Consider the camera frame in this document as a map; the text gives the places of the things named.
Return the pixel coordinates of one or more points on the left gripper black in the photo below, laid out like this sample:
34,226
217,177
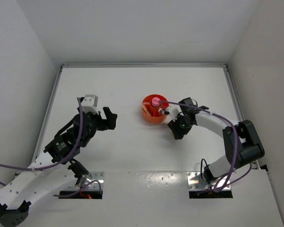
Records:
104,124

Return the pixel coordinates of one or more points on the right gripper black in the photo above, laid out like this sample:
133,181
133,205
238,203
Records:
178,133

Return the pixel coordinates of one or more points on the pink capped clear tube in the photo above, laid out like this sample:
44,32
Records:
155,102

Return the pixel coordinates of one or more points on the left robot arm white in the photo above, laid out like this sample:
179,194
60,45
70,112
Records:
33,183

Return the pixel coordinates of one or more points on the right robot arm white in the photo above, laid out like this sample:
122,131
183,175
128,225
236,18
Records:
241,141

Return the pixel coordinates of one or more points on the orange round divided container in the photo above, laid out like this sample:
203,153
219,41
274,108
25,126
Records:
153,117

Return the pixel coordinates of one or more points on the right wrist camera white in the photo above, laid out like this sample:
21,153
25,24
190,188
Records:
172,112

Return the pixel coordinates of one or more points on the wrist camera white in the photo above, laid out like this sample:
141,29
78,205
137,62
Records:
172,112
89,104

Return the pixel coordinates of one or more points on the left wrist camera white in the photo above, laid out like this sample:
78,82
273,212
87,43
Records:
89,104

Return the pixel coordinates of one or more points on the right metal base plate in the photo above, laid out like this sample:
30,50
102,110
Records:
196,183

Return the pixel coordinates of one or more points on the metal base plate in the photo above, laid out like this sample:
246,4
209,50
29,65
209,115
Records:
93,181
196,183

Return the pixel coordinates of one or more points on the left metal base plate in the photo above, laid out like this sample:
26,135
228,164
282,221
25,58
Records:
93,181

